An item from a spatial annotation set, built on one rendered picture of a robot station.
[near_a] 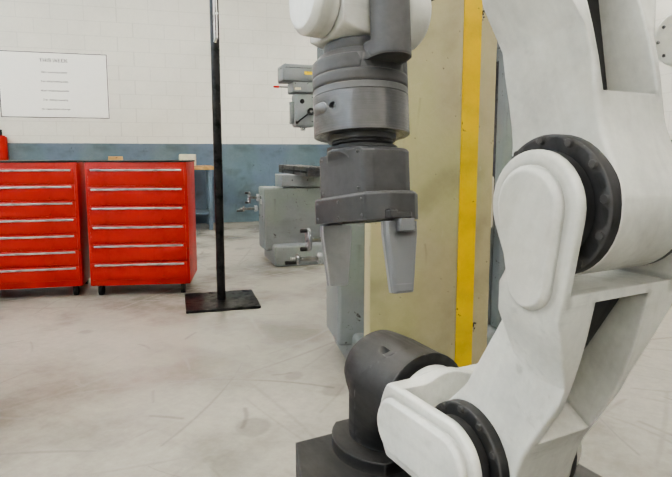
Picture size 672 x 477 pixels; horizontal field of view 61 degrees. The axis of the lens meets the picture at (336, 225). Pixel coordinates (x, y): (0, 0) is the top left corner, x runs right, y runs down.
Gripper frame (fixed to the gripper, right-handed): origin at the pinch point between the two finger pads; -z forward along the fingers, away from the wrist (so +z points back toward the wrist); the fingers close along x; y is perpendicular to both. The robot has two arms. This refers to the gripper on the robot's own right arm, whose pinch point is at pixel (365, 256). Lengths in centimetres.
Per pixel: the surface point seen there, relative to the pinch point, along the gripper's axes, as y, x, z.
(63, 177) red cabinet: 7, -411, 52
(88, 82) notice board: 73, -827, 233
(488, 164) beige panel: 107, -91, 24
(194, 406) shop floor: 39, -198, -67
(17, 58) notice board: -14, -845, 261
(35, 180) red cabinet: -11, -417, 50
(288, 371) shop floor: 90, -213, -63
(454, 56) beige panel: 92, -90, 57
